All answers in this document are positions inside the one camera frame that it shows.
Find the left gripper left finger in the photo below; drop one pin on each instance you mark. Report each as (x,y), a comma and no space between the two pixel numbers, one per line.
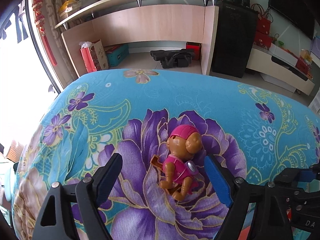
(55,219)

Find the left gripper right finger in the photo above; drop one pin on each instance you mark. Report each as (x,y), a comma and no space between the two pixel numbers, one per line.
(270,220)

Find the brown pink puppy toy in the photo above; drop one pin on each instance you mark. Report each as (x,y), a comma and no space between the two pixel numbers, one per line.
(179,169)

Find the floral blue tablecloth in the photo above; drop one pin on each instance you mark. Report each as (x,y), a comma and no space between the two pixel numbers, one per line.
(254,132)

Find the white tv stand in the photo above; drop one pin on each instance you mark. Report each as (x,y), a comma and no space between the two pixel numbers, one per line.
(264,62)

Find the red paper bag floor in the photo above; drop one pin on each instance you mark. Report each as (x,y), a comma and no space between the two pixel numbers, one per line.
(94,56)

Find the teal storage box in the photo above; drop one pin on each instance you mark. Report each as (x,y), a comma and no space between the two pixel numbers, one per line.
(115,54)

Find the red gift bag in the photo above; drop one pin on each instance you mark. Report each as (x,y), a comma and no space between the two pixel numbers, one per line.
(262,34)

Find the black cabinet appliance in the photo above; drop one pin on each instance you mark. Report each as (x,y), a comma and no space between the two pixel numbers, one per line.
(236,26)

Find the wooden shelf desk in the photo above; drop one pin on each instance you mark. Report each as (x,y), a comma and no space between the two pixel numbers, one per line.
(127,21)

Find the red hanging ornament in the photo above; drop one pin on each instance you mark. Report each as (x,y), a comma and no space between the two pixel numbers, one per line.
(39,22)

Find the television screen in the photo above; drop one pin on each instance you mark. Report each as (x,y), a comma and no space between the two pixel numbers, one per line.
(297,12)

